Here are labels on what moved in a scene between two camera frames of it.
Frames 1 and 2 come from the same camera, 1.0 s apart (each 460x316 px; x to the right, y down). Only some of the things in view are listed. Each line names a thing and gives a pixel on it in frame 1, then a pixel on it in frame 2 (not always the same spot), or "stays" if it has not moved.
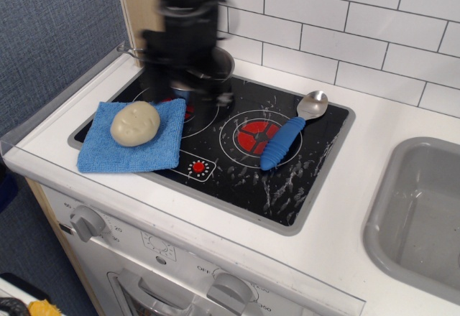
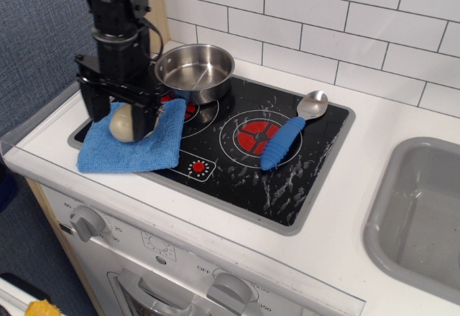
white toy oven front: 136,268 stays
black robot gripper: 187,44 -> 122,64
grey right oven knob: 231,291 stays
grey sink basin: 412,226 stays
